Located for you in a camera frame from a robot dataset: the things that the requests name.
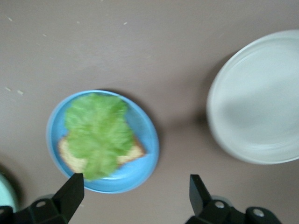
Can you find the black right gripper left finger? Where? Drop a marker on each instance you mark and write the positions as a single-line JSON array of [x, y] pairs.
[[67, 200]]

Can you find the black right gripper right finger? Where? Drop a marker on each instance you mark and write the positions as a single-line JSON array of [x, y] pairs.
[[203, 205]]

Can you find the brown bread slice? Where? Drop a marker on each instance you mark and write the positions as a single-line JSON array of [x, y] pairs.
[[67, 154]]

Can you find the green lettuce leaf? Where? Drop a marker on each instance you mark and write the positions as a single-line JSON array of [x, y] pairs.
[[100, 130]]

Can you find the pale green round plate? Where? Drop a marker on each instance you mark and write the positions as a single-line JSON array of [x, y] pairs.
[[7, 191]]

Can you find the blue round plate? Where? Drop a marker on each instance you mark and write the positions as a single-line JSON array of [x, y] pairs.
[[144, 130]]

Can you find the beige round plate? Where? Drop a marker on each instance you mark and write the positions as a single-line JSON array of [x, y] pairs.
[[259, 102]]

